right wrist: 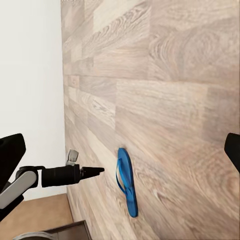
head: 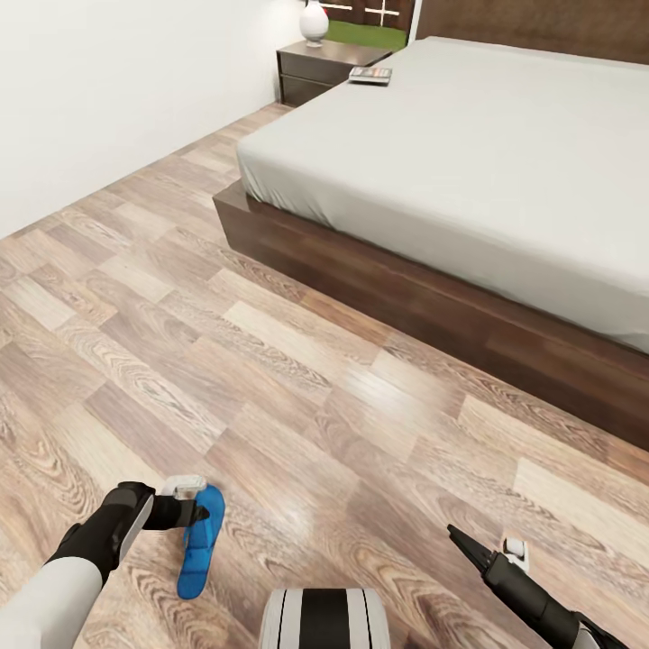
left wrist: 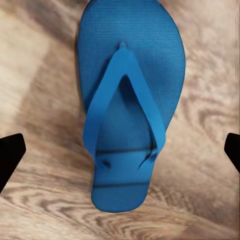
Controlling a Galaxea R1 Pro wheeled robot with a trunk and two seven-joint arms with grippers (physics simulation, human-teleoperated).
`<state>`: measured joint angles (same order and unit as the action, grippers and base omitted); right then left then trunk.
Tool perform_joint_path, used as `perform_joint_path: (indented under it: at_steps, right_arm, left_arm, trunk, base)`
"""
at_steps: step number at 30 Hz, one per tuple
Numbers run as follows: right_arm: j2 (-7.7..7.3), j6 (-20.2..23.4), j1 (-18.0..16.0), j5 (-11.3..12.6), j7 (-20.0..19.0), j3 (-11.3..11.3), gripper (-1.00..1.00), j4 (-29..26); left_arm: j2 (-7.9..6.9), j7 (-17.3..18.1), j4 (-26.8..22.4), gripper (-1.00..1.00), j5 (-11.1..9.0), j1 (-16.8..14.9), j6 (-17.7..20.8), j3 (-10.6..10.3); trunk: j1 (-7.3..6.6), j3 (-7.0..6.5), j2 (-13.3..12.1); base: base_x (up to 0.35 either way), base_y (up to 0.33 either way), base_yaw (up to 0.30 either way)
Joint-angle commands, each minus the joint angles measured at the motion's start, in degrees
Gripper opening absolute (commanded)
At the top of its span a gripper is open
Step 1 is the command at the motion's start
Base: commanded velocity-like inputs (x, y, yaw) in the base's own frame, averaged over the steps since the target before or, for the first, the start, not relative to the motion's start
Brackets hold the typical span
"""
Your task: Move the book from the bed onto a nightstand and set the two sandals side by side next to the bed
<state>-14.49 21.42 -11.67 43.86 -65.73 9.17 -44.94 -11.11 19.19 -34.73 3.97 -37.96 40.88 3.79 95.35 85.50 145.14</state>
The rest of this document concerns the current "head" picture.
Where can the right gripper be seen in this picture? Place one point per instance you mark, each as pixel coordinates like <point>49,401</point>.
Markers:
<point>526,598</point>

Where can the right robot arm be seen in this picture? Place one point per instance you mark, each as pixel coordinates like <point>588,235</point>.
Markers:
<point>505,574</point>

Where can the fixed window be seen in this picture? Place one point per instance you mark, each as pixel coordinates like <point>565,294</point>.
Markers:
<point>383,24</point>

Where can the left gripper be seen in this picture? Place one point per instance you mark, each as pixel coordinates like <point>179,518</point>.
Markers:
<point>180,513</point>

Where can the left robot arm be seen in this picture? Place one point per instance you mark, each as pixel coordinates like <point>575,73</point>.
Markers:
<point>51,609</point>

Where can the bed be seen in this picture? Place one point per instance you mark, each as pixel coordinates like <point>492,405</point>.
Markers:
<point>490,200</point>

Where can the sandal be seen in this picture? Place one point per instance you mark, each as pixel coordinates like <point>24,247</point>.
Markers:
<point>201,537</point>

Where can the hardback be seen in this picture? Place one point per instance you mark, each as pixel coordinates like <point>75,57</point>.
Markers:
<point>371,74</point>

